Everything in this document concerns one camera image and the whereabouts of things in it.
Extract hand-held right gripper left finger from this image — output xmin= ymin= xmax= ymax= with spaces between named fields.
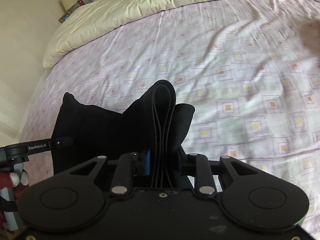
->
xmin=65 ymin=150 xmax=151 ymax=196

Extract pink patterned bed sheet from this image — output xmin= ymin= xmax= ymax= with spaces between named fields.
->
xmin=19 ymin=0 xmax=320 ymax=233

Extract black pants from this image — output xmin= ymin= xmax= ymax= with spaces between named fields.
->
xmin=51 ymin=79 xmax=196 ymax=188

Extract cream duvet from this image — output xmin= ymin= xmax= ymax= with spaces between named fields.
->
xmin=42 ymin=0 xmax=320 ymax=70

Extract framed picture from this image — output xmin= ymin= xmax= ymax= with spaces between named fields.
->
xmin=58 ymin=12 xmax=71 ymax=24

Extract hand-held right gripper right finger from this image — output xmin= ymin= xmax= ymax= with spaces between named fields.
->
xmin=178 ymin=148 xmax=262 ymax=196

